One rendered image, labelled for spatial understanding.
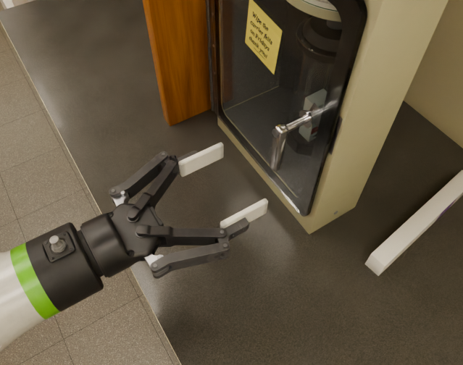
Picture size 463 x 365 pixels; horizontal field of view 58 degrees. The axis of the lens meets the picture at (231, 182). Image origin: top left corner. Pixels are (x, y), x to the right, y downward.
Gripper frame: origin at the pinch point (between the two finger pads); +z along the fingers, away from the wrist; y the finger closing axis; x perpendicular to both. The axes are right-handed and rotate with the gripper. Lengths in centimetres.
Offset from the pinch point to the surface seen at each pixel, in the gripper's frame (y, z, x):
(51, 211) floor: 96, -33, 116
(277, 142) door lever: -0.3, 7.1, -4.5
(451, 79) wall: 5, 56, 11
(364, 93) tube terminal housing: -4.9, 15.3, -13.0
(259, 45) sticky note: 12.0, 12.0, -10.1
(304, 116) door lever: 0.3, 11.7, -6.5
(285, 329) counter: -16.9, 0.0, 19.8
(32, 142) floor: 141, -28, 117
